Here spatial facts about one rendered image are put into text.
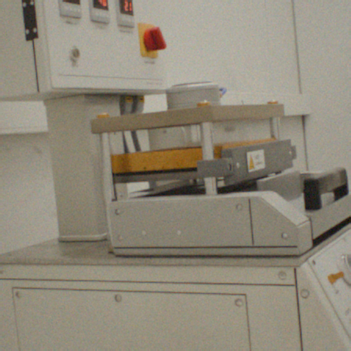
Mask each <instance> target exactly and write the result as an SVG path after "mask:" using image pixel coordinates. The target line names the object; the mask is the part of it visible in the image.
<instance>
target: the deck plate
mask: <svg viewBox="0 0 351 351"><path fill-rule="evenodd" d="M350 229H351V218H345V219H343V220H342V221H341V222H339V223H337V224H336V225H334V226H333V227H332V228H330V229H329V230H327V231H326V232H324V233H322V234H321V235H320V236H318V237H315V238H313V239H312V247H311V249H310V250H308V251H306V252H305V253H303V254H302V255H300V256H299V257H196V256H115V255H114V252H109V251H108V246H109V245H110V241H107V238H105V239H102V240H100V241H58V237H56V238H53V239H51V240H48V241H43V242H41V243H37V244H33V245H30V246H28V247H25V248H21V249H17V250H15V251H10V252H7V253H5V254H2V255H0V263H41V264H146V265H250V266H299V265H301V264H302V263H304V262H305V261H306V260H307V259H310V258H311V257H312V256H313V255H315V254H316V253H318V252H319V251H320V250H321V249H323V248H325V247H326V246H327V245H329V244H330V243H331V242H332V241H333V240H335V239H336V238H337V237H340V236H342V235H343V234H344V233H346V232H347V231H349V230H350Z"/></svg>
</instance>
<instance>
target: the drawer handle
mask: <svg viewBox="0 0 351 351"><path fill-rule="evenodd" d="M303 185H304V189H303V195H304V204H305V210H320V209H322V200H321V194H324V193H327V192H328V191H332V190H333V194H334V195H335V196H338V195H348V194H349V181H348V176H347V171H346V169H345V168H333V169H329V170H327V171H325V172H321V173H318V174H316V175H312V176H310V177H308V178H305V179H304V182H303Z"/></svg>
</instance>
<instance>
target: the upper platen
mask: <svg viewBox="0 0 351 351"><path fill-rule="evenodd" d="M183 130H184V139H185V146H176V147H165V148H159V149H153V150H142V151H136V152H131V153H125V154H115V155H114V174H115V184H121V183H145V182H158V181H171V180H184V179H199V178H198V171H197V161H201V160H203V156H202V148H201V133H200V124H194V125H184V126H183ZM276 140H277V138H269V139H253V140H244V141H235V142H225V143H214V148H215V159H217V158H222V153H221V149H225V148H230V147H238V146H247V145H252V144H258V143H267V142H271V141H276Z"/></svg>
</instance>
